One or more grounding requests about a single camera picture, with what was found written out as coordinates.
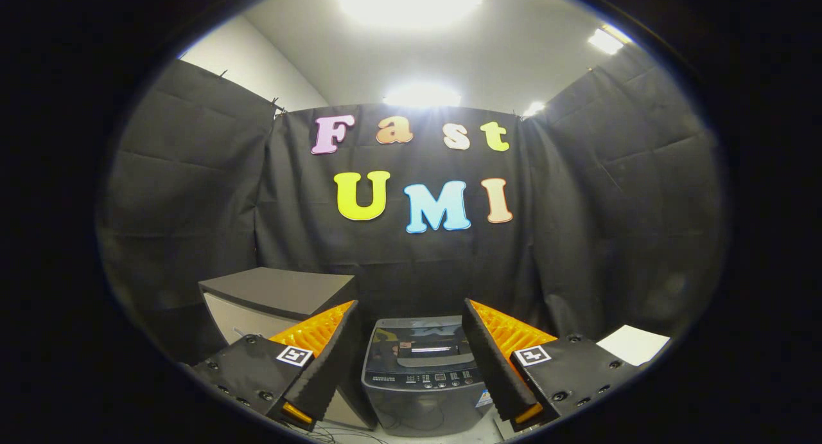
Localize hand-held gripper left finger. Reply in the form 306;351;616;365
191;299;360;432

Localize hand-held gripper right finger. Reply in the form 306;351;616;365
461;298;643;432

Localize grey washing machine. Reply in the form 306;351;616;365
361;315;495;437

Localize beige cabinet with dark top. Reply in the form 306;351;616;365
198;267;378;430

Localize black backdrop cloth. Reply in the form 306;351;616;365
96;46;730;368

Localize white paper sheet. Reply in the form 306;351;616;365
596;324;670;366

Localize narrow ceiling light panel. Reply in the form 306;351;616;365
588;25;633;55

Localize thin floor cables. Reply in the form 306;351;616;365
302;425;386;444

